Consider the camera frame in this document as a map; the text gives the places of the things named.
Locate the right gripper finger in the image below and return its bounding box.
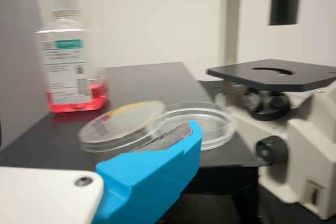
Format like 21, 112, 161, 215
93, 120, 203, 224

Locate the cream microscope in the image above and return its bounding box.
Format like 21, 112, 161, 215
206, 0, 336, 221

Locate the red liquid bottle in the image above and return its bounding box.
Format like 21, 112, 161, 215
35, 0, 110, 114

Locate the petri dish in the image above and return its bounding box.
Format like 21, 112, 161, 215
151, 101, 236, 152

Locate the petri dish lid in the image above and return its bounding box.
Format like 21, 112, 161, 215
78, 99, 166, 154

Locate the white box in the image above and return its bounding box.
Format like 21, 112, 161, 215
0, 0, 51, 152

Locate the black platform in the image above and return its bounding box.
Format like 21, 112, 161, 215
0, 62, 267, 169

